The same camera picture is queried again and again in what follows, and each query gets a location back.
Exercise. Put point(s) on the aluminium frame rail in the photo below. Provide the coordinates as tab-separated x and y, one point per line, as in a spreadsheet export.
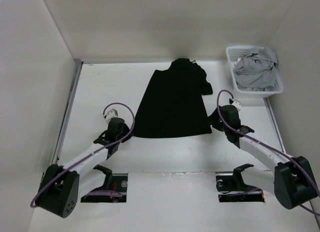
71	96
274	123

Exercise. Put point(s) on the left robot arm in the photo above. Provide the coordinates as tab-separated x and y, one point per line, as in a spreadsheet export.
64	185

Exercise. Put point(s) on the black tank top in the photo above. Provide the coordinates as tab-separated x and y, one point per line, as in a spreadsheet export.
172	105

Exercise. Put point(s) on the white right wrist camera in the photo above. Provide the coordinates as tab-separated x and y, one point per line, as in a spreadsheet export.
235	103

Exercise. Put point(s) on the white plastic laundry basket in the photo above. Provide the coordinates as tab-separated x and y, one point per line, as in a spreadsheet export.
233	53

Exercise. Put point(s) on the right aluminium frame rail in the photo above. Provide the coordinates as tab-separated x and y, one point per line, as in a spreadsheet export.
274	123

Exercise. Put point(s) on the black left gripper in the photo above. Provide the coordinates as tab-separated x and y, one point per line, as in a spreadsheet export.
127	131

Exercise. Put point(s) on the left aluminium frame rail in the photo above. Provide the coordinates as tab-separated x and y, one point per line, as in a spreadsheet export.
71	96

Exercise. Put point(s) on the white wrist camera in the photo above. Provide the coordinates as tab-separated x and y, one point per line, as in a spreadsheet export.
235	103
108	115

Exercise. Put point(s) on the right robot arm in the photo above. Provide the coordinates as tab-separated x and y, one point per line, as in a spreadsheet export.
289	179

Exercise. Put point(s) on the grey tank tops pile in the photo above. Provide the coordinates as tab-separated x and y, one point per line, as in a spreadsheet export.
257	70

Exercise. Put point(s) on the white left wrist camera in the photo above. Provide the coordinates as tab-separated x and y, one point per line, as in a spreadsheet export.
108	115

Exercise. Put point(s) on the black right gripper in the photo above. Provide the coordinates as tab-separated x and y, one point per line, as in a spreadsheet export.
213	121

